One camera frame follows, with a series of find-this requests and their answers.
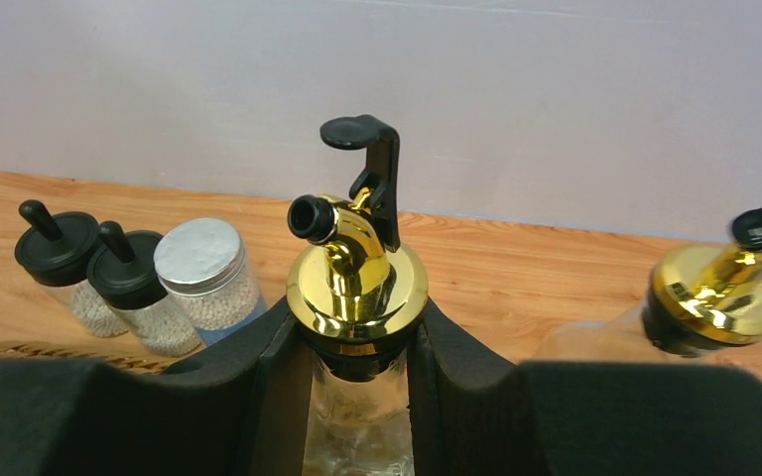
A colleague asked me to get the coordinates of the left black-lid spice jar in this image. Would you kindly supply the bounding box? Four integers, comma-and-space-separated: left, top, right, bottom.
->
14, 199, 128, 338

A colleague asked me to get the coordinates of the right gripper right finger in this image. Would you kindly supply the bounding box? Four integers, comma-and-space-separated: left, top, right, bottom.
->
407, 303, 762, 475

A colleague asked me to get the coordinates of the right silver-lid pepper jar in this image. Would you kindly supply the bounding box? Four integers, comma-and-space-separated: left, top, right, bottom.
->
153, 217, 268, 346

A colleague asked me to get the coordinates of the woven wicker divided basket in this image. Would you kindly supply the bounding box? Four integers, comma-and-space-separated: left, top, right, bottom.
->
0, 341, 180, 374

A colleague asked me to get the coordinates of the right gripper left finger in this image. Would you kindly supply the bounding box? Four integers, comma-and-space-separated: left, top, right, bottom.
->
0, 300, 312, 475

